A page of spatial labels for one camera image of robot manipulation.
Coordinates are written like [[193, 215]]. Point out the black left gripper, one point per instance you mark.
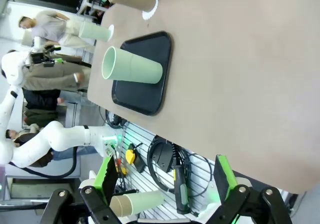
[[41, 58]]

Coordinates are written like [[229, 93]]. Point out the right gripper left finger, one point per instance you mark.
[[107, 179]]

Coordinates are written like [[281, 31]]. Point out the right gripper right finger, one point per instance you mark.
[[222, 176]]

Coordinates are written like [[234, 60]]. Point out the light green plastic cup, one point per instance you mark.
[[147, 70], [95, 31], [117, 64]]

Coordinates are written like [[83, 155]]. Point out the white scalloped paper coaster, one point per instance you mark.
[[150, 15]]

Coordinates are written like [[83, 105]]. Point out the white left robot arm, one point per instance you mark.
[[70, 136]]

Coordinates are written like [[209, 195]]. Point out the hand of beige-clothed person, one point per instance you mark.
[[79, 77]]

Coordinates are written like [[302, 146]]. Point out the person in beige clothes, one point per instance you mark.
[[50, 76]]

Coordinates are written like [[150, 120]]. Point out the man in grey shirt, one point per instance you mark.
[[50, 26]]

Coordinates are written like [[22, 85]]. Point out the spare brown cup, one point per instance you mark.
[[120, 205]]

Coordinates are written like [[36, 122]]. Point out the yellow emergency stop button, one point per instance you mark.
[[130, 155]]

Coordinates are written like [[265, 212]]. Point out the spare light green cup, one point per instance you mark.
[[147, 200]]

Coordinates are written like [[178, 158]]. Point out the person in black jacket, jeans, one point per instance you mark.
[[42, 99]]

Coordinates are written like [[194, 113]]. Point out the black power brick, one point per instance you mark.
[[163, 157]]

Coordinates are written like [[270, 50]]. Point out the grey metal cabinet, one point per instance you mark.
[[37, 186]]

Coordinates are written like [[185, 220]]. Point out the seated person with dark hair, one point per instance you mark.
[[15, 134]]

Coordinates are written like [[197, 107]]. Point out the dark plastic serving tray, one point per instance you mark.
[[150, 94]]

